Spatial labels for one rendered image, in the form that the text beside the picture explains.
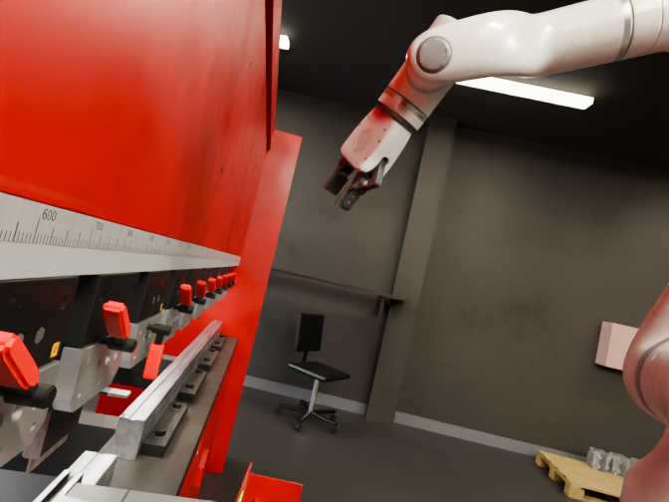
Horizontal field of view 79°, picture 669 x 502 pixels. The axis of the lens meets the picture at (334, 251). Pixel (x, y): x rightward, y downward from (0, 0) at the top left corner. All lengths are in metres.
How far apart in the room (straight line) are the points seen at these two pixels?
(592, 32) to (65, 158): 0.66
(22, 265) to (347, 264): 4.35
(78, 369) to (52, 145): 0.27
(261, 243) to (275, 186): 0.40
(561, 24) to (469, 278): 4.25
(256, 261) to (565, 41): 2.33
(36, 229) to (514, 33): 0.59
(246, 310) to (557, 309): 3.62
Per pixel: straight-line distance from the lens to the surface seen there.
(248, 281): 2.76
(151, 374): 0.80
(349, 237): 4.67
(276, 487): 1.33
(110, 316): 0.52
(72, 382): 0.56
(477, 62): 0.62
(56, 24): 0.38
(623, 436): 5.79
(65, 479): 0.85
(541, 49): 0.70
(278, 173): 2.82
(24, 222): 0.38
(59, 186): 0.41
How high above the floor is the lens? 1.40
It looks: 4 degrees up
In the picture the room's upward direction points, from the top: 13 degrees clockwise
